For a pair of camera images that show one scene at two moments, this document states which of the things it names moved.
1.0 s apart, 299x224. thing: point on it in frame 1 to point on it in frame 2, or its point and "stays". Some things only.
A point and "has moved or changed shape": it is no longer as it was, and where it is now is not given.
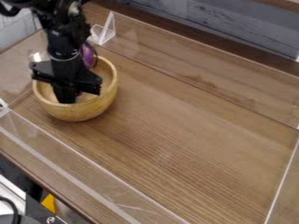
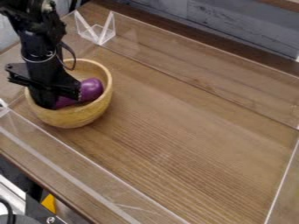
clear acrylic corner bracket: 102,33 stays
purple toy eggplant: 89,56 has moved or changed shape
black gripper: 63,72 to 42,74
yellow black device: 50,202 stays
